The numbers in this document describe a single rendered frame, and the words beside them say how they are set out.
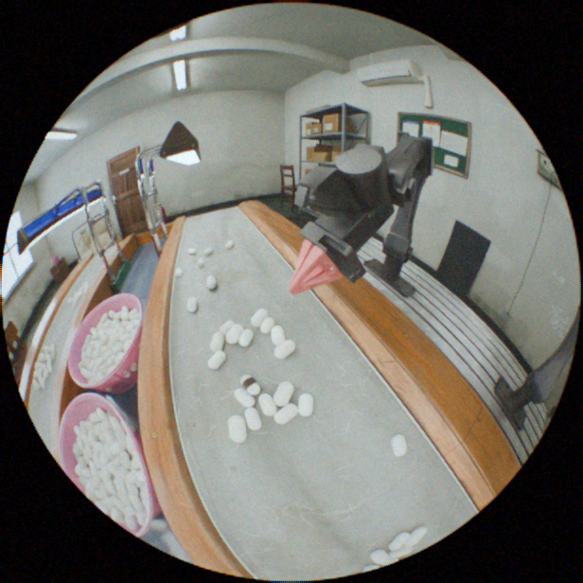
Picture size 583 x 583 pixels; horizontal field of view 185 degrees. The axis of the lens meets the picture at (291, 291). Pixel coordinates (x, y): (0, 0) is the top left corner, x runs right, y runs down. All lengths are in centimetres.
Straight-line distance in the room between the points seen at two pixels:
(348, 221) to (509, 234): 192
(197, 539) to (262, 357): 30
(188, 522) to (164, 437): 12
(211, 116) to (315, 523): 494
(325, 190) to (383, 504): 39
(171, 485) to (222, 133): 475
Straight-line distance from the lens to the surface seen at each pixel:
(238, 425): 24
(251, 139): 478
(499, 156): 216
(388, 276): 61
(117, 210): 499
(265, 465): 26
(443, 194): 220
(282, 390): 25
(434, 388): 31
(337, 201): 24
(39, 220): 78
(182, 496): 27
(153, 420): 29
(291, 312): 35
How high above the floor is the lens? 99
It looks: 40 degrees down
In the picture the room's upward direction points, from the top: straight up
